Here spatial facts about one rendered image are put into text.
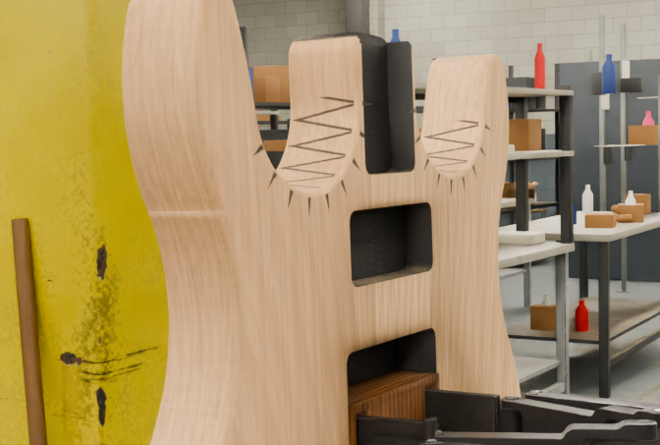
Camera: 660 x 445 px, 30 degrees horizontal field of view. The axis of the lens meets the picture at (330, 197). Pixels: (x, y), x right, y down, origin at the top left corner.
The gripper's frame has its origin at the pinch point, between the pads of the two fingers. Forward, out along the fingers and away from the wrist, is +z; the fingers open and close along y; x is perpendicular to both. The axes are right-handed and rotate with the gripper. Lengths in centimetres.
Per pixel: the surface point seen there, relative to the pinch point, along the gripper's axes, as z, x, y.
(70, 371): 84, -13, 61
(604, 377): 199, -114, 584
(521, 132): 208, 21, 503
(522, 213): 218, -21, 523
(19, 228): 91, 6, 59
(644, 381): 194, -125, 637
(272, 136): 495, 27, 703
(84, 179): 80, 13, 61
